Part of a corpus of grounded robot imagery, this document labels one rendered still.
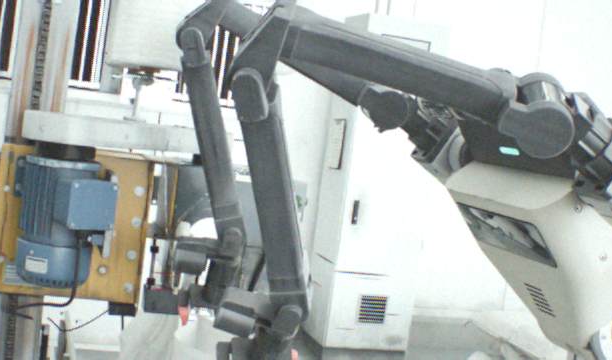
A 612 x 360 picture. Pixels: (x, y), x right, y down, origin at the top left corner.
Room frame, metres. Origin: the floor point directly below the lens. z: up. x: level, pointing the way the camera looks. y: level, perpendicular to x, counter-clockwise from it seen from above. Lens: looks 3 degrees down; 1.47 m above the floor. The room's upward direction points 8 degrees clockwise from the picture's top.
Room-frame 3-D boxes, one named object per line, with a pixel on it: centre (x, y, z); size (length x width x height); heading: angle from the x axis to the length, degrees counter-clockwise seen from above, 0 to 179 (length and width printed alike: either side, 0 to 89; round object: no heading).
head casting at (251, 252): (2.21, 0.19, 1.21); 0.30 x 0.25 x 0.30; 16
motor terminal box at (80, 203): (1.76, 0.40, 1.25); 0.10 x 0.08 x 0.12; 131
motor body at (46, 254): (1.84, 0.47, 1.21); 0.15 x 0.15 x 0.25
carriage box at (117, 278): (2.08, 0.50, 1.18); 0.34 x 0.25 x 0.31; 106
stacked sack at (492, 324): (4.85, -1.34, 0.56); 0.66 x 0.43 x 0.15; 104
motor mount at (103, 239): (1.93, 0.40, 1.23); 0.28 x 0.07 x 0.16; 16
